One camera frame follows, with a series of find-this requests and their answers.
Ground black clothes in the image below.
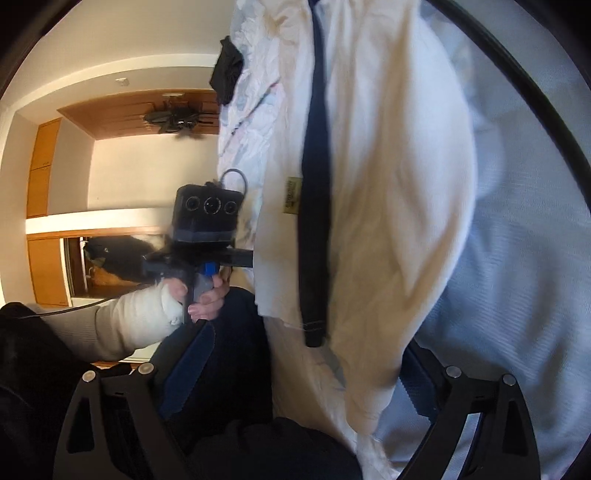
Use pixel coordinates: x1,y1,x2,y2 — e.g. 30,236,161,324
209,36,245,106

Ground wooden door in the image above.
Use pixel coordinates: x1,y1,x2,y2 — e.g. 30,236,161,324
58,90,221,139

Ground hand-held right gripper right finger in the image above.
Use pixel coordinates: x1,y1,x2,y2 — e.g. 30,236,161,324
397,339,541,480

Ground white navy olive jersey shirt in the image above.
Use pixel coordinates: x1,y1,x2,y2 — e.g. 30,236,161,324
252,0,478,480

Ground dark clothes pile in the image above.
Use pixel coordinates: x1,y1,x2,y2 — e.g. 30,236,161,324
83,234,171,284

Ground person's left hand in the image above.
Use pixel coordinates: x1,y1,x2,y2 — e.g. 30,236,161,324
161,274,230,324

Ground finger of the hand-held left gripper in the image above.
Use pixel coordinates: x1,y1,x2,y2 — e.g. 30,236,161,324
203,247,257,278

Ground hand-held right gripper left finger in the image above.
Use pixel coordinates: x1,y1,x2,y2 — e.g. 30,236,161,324
53,318,218,480

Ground pastel printed bed blanket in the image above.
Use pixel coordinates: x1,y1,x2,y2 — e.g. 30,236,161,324
217,0,591,480

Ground wooden wall cabinet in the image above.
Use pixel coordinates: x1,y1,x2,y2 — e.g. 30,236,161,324
26,117,63,220

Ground person's dark trousers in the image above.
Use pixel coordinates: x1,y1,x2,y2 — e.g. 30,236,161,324
0,286,361,480

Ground thin black cable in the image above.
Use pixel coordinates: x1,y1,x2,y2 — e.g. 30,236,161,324
18,295,121,321

